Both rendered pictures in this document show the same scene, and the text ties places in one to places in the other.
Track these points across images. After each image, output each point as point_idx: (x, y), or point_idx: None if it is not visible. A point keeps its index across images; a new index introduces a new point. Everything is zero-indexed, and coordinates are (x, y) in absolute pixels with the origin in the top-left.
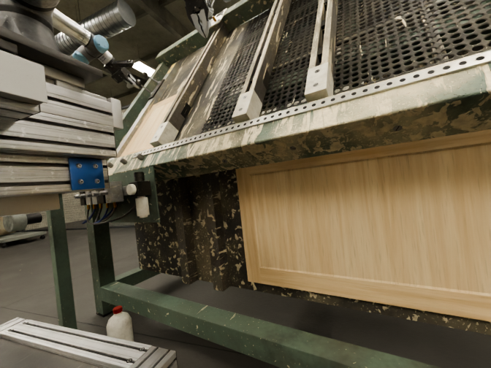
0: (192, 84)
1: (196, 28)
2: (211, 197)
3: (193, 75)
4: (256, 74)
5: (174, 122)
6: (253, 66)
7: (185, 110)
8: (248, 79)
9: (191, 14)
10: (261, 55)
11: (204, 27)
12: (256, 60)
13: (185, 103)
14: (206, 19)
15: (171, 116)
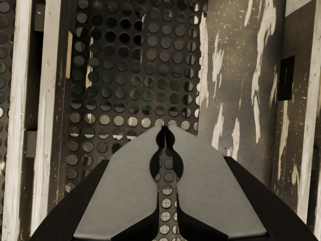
0: (293, 168)
1: (205, 145)
2: None
3: (301, 203)
4: (25, 13)
5: (300, 19)
6: (41, 64)
7: (285, 79)
8: (47, 5)
9: (246, 233)
10: (21, 106)
11: (147, 139)
12: (40, 97)
13: (291, 95)
14: (105, 165)
15: (314, 17)
